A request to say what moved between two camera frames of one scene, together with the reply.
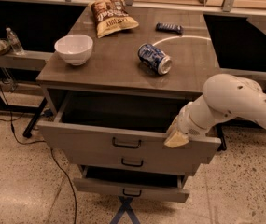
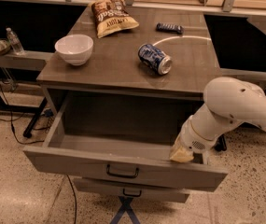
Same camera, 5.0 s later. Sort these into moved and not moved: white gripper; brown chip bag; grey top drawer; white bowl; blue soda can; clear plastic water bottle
Moved: grey top drawer; white gripper
Not moved: white bowl; clear plastic water bottle; brown chip bag; blue soda can
